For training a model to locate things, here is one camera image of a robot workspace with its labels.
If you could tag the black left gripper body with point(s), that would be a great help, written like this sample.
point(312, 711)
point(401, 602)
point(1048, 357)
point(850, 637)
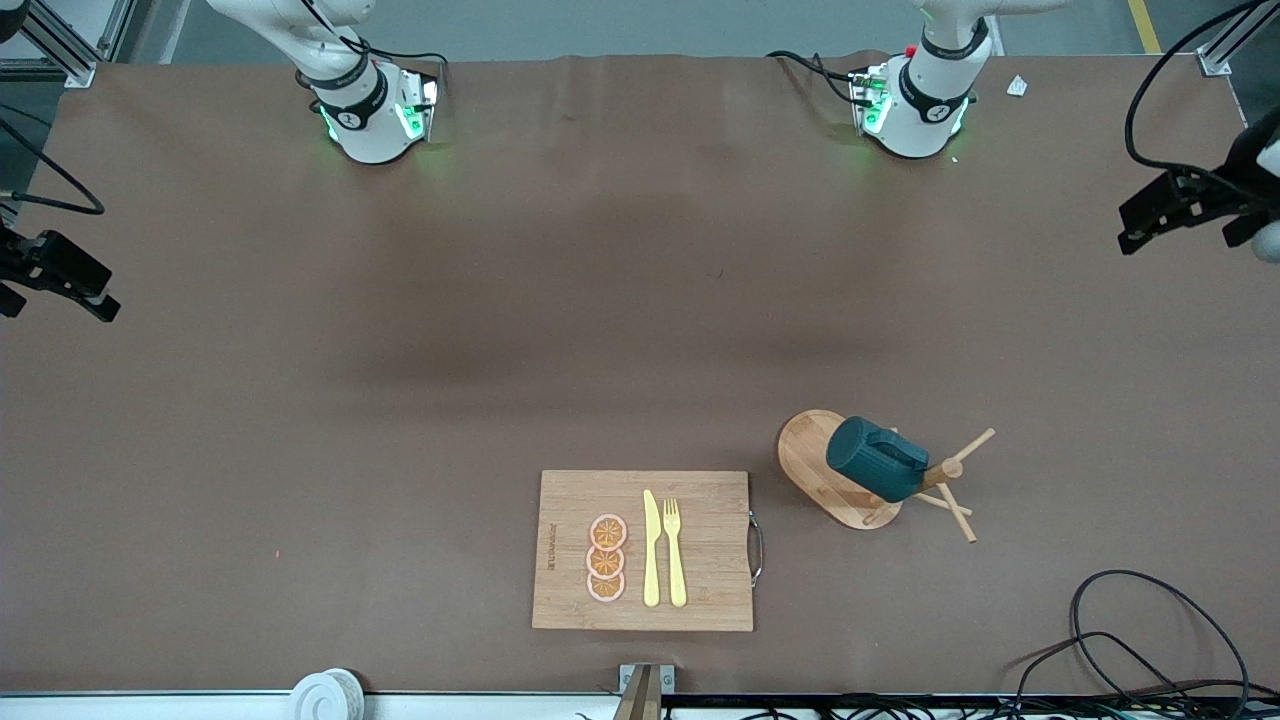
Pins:
point(1207, 195)

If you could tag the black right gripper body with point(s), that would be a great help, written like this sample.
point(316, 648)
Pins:
point(30, 262)

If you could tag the dark green mug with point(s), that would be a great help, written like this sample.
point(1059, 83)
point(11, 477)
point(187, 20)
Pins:
point(875, 460)

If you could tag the wooden mug rack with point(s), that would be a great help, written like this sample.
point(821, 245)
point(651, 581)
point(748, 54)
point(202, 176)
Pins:
point(805, 455)

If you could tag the white paper scrap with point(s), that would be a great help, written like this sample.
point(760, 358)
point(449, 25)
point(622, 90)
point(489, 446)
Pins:
point(1017, 85)

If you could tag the white tape roll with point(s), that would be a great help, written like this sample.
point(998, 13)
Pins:
point(325, 695)

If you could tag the bamboo cutting board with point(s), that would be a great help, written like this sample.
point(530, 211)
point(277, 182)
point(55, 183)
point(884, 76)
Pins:
point(700, 550)

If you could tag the orange slice toy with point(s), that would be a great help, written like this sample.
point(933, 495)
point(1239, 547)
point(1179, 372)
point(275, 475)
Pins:
point(608, 531)
point(605, 588)
point(605, 562)

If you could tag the yellow plastic fork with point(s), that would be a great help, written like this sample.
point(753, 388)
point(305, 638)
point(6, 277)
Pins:
point(676, 560)

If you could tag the yellow plastic knife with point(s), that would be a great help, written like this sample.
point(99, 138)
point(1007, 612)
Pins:
point(651, 550)

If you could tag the aluminium frame profile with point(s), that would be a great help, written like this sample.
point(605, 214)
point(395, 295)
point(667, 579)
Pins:
point(1220, 50)
point(70, 60)

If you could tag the white table edge rail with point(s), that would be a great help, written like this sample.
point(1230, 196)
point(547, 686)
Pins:
point(150, 707)

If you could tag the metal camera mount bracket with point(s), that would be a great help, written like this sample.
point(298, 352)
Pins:
point(645, 690)

